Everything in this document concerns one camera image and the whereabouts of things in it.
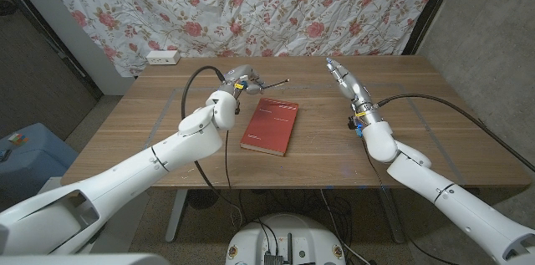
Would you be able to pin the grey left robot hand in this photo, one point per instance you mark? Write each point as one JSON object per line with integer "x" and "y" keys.
{"x": 240, "y": 77}

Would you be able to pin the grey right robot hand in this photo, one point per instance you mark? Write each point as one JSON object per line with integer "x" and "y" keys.
{"x": 355, "y": 89}

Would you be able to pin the black mechanical pencil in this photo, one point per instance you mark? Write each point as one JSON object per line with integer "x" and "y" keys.
{"x": 278, "y": 84}

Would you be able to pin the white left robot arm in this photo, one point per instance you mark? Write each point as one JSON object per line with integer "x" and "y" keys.
{"x": 146, "y": 169}

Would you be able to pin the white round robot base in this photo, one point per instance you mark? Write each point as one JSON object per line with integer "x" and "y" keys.
{"x": 288, "y": 235}

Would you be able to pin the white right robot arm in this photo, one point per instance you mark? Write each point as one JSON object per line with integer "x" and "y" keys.
{"x": 451, "y": 198}

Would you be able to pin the red notebook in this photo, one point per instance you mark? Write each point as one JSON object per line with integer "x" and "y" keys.
{"x": 271, "y": 131}

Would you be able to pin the floral backdrop cloth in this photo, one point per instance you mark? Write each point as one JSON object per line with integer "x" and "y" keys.
{"x": 251, "y": 6}

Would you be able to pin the white power strip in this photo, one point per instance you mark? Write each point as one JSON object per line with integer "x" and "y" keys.
{"x": 163, "y": 57}

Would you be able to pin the black round floor fan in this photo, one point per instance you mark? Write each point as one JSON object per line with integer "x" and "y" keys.
{"x": 202, "y": 199}

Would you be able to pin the grey table leg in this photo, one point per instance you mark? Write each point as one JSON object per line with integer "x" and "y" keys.
{"x": 393, "y": 215}
{"x": 175, "y": 215}

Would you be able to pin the blue storage box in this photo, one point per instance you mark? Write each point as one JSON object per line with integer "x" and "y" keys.
{"x": 37, "y": 160}

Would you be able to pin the rubik's cube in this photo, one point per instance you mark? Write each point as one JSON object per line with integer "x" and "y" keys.
{"x": 18, "y": 139}

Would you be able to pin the white robot torso edge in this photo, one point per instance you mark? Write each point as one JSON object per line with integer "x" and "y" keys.
{"x": 83, "y": 260}

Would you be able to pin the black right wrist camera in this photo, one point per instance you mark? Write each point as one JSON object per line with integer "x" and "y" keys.
{"x": 355, "y": 125}

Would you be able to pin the black backdrop frame pole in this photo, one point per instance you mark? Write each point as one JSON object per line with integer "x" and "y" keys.
{"x": 430, "y": 6}

